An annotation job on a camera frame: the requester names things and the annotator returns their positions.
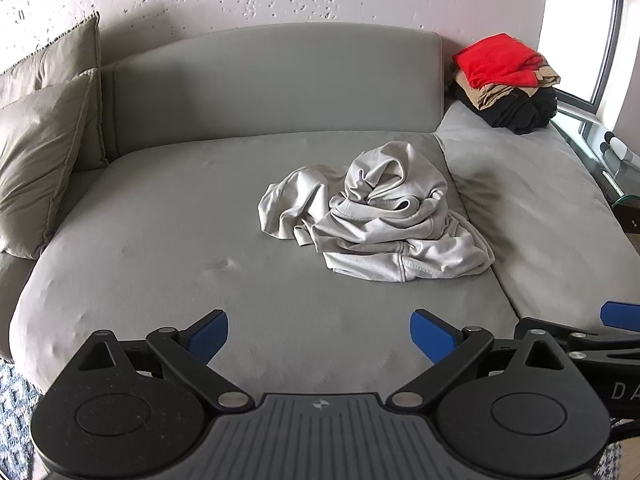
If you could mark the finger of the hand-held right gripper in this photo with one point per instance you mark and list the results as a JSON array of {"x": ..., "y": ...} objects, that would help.
[
  {"x": 562, "y": 329},
  {"x": 620, "y": 313}
]

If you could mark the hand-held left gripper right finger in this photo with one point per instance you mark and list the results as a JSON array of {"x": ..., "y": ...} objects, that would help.
[{"x": 430, "y": 336}]

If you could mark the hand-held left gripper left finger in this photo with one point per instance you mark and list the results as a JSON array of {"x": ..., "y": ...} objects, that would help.
[{"x": 207, "y": 336}]

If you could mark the light grey garment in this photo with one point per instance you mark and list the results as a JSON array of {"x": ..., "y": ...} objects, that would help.
[{"x": 380, "y": 240}]

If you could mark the red black clothes pile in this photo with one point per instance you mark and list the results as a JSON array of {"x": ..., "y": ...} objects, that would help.
[{"x": 500, "y": 96}]

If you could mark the black drawer unit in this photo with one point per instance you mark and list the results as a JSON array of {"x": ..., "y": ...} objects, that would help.
[{"x": 627, "y": 220}]

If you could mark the grey sofa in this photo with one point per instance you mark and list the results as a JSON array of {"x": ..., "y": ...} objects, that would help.
[{"x": 175, "y": 240}]

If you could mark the white device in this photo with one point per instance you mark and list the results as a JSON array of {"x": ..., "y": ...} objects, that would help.
[{"x": 625, "y": 150}]

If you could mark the glass side table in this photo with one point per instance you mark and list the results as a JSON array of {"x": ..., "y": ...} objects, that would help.
[{"x": 590, "y": 135}]

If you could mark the blue patterned rug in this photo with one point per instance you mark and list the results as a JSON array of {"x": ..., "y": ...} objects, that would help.
[{"x": 15, "y": 410}]

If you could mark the black folded garment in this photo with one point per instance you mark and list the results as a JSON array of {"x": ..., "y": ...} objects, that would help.
[{"x": 525, "y": 112}]

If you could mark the beige pillow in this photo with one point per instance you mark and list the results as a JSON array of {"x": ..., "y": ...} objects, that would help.
[
  {"x": 35, "y": 160},
  {"x": 70, "y": 55}
]

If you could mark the red folded garment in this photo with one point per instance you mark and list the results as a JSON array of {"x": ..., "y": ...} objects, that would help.
[{"x": 492, "y": 60}]

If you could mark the window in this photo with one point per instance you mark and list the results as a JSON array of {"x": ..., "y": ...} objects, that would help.
[{"x": 575, "y": 25}]

